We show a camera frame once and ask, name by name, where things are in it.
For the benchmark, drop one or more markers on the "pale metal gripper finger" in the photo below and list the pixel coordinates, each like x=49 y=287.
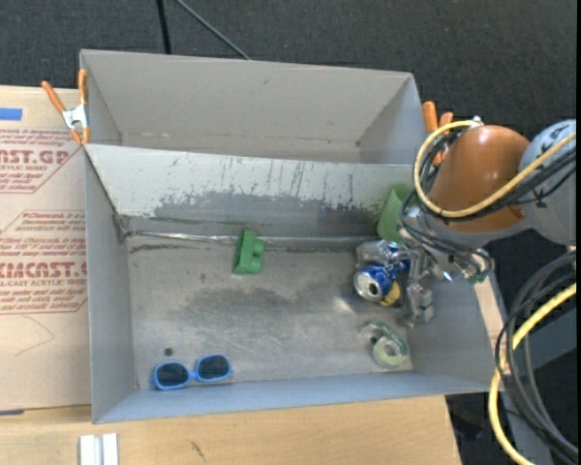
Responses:
x=412 y=303
x=426 y=305

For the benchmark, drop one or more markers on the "small yellow object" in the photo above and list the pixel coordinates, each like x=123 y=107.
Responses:
x=391 y=297

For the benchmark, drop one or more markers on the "blue drinks can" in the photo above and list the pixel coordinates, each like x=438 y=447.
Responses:
x=374 y=283

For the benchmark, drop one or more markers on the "crushed silver and blue can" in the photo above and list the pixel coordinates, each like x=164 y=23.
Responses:
x=374 y=251

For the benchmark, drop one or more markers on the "clear tape dispenser green roll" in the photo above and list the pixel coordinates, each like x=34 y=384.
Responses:
x=388 y=349

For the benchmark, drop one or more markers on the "grey metal bin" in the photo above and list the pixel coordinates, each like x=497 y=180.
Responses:
x=252 y=308

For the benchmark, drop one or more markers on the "green toy brick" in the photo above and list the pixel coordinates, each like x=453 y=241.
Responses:
x=248 y=255

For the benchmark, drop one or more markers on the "blue sunglasses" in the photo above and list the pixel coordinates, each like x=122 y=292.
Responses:
x=174 y=375

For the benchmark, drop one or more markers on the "brown cardboard board red print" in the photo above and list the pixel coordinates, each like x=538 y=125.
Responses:
x=39 y=308

